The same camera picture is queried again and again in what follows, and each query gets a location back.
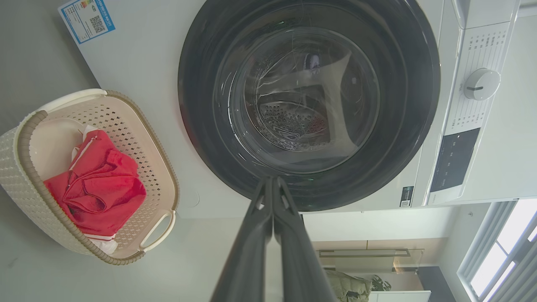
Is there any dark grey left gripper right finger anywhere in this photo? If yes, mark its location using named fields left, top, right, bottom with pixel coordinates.
left=272, top=176, right=338, bottom=302

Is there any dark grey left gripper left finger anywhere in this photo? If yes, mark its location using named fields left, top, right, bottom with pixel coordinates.
left=210, top=177, right=274, bottom=302

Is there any round black glass washer door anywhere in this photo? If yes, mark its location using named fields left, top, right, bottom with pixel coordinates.
left=178, top=0, right=441, bottom=211

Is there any red garment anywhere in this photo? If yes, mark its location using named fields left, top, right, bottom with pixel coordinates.
left=43, top=125, right=147, bottom=254

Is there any stainless steel washing machine drum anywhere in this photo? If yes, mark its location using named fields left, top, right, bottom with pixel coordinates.
left=252, top=55, right=336, bottom=151

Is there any dark washing machine control panel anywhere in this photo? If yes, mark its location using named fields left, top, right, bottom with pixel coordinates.
left=430, top=128, right=481, bottom=193

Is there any white front-load washing machine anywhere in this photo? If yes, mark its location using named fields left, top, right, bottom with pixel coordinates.
left=58, top=0, right=537, bottom=219

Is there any cream perforated laundry basket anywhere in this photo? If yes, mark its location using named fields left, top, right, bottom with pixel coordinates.
left=0, top=89, right=180, bottom=266

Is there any white washing machine dial knob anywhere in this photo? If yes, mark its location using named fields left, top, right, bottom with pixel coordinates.
left=464, top=68, right=501, bottom=101

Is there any blue energy label sticker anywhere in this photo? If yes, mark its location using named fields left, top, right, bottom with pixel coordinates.
left=58, top=0, right=116, bottom=44

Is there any window with white frame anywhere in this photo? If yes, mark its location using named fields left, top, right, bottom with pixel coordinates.
left=457, top=199, right=537, bottom=302

